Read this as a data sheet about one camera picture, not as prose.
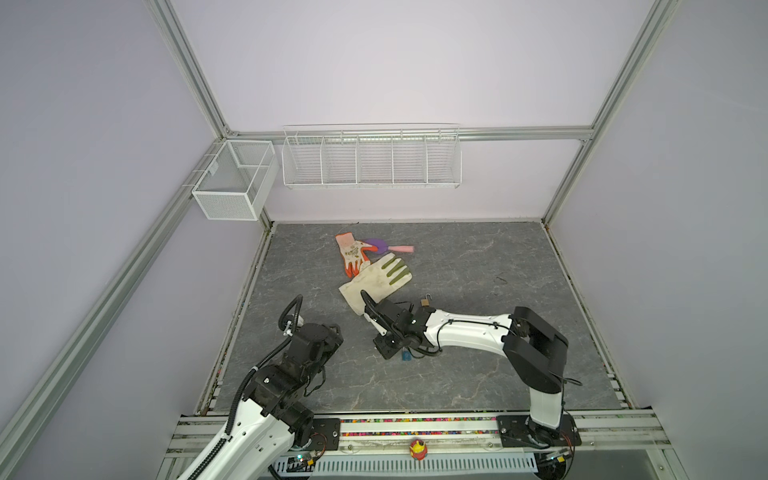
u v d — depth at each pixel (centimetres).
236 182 101
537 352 47
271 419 50
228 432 47
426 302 97
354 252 109
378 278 103
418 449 67
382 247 112
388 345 76
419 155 104
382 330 71
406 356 87
